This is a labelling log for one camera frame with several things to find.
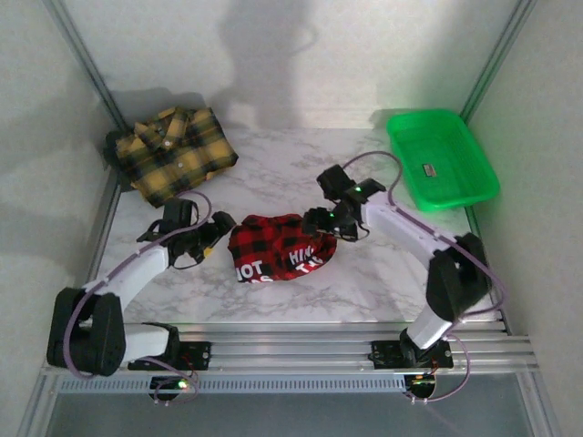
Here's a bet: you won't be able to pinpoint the red black plaid shirt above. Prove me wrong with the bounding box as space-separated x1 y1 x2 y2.
226 213 339 284

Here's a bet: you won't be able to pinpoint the yellow black plaid shirt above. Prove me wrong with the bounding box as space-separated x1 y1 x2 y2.
113 105 240 208

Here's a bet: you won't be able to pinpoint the green plastic basket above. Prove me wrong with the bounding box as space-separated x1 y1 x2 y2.
385 107 501 211

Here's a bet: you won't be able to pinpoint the black control board with LED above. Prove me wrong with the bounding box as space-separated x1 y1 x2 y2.
404 373 438 401
149 376 192 402

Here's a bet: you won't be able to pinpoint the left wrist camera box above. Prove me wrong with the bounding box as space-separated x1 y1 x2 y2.
161 198 198 228

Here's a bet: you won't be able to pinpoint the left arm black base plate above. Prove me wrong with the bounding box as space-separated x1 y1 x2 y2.
127 340 213 371

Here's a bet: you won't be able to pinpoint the aluminium frame rail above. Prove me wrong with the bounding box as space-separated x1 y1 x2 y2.
40 320 541 377

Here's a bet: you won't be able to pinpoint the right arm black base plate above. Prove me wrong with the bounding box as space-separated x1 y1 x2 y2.
371 339 455 370

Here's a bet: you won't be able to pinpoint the grey slotted cable duct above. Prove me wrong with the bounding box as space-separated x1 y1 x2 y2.
58 375 407 395

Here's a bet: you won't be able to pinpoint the aluminium frame post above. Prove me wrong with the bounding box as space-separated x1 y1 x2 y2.
458 0 538 122
43 0 131 133

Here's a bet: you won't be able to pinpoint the aluminium frame leg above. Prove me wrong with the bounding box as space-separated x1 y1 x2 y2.
17 375 60 437
518 372 564 437

